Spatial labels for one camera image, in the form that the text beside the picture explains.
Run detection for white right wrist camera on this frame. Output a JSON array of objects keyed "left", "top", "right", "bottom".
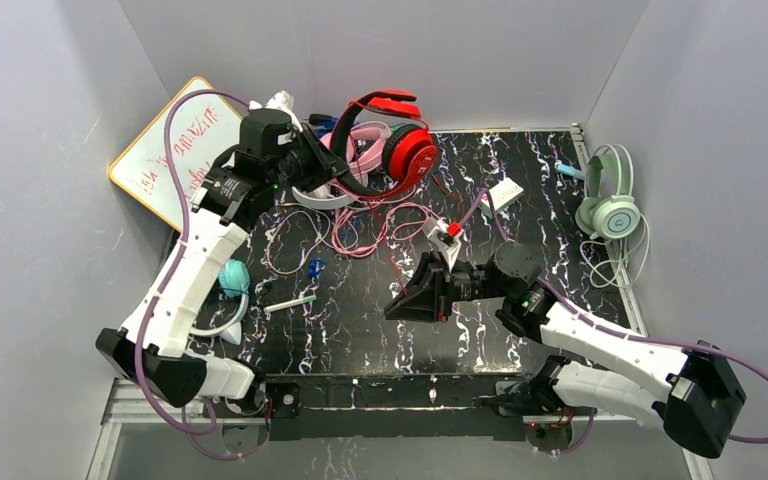
[{"left": 422, "top": 218, "right": 463, "bottom": 270}]

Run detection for light blue pen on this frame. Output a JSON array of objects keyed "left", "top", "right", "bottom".
[{"left": 555, "top": 162, "right": 586, "bottom": 181}]

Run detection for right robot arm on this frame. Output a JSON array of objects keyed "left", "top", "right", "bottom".
[{"left": 384, "top": 242, "right": 746, "bottom": 459}]

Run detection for black table front rail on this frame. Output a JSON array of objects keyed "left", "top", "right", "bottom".
[{"left": 201, "top": 374, "right": 574, "bottom": 444}]

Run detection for blue black tool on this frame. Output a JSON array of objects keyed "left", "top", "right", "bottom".
[{"left": 307, "top": 113, "right": 339, "bottom": 138}]

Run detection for white green marker pen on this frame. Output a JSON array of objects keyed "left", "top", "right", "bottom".
[{"left": 263, "top": 295, "right": 317, "bottom": 313}]

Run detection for mint green headphones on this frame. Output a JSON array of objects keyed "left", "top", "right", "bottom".
[{"left": 575, "top": 144, "right": 651, "bottom": 289}]

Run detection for pink cable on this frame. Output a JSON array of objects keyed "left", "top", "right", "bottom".
[{"left": 264, "top": 198, "right": 452, "bottom": 276}]

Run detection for white red small box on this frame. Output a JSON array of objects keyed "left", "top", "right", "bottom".
[{"left": 480, "top": 177, "right": 524, "bottom": 215}]

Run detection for teal white cat-ear headphones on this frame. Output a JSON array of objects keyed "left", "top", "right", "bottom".
[{"left": 190, "top": 259, "right": 251, "bottom": 345}]

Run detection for pink headphones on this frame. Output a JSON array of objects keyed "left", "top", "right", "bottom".
[{"left": 346, "top": 121, "right": 394, "bottom": 185}]

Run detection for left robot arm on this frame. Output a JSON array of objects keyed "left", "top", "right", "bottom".
[{"left": 95, "top": 108, "right": 349, "bottom": 407}]

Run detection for red headphones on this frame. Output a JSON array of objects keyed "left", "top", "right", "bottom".
[{"left": 336, "top": 89, "right": 438, "bottom": 200}]

